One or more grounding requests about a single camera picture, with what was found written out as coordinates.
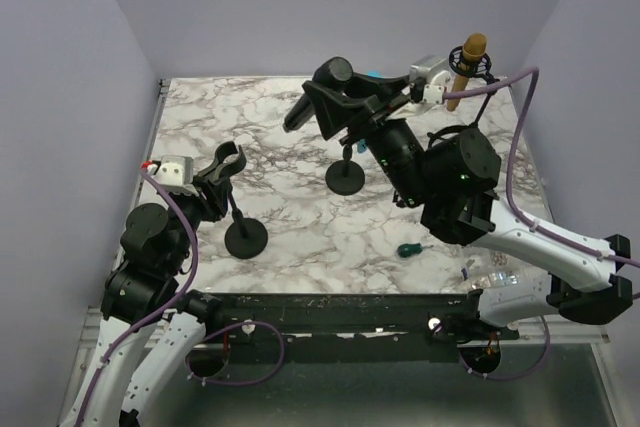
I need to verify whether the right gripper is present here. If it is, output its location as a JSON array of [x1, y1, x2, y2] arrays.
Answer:
[[304, 67, 434, 208]]

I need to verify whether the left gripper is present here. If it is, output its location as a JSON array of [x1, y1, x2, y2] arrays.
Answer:
[[165, 174, 231, 271]]

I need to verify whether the blue microphone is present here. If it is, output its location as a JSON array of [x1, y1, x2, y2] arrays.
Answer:
[[356, 71, 381, 154]]

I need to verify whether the black round-base stand with clip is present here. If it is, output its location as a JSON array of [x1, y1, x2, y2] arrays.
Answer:
[[325, 145, 365, 196]]

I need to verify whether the black microphone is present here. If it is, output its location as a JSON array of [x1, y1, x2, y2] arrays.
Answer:
[[283, 94, 315, 132]]

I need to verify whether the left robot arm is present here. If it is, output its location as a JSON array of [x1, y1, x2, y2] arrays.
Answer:
[[61, 177, 232, 426]]

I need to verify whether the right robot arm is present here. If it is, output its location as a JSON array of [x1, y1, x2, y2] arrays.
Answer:
[[284, 51, 635, 339]]

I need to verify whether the gold microphone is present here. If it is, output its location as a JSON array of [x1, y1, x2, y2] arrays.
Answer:
[[449, 32, 488, 93]]

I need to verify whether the black tripod mic stand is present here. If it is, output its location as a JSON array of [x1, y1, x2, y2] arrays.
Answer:
[[427, 44, 501, 138]]

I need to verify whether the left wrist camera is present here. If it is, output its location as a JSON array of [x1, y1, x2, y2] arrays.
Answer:
[[142, 155, 197, 195]]

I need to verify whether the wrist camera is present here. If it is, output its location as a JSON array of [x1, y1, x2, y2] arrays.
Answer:
[[142, 155, 197, 195], [409, 55, 452, 105]]

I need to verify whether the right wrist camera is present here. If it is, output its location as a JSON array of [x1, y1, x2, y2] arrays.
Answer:
[[409, 55, 452, 105]]

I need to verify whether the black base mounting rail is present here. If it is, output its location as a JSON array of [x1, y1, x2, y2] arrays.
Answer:
[[178, 291, 519, 365]]

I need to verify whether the green handled screwdriver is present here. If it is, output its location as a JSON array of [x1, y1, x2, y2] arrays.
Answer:
[[396, 243, 433, 258]]

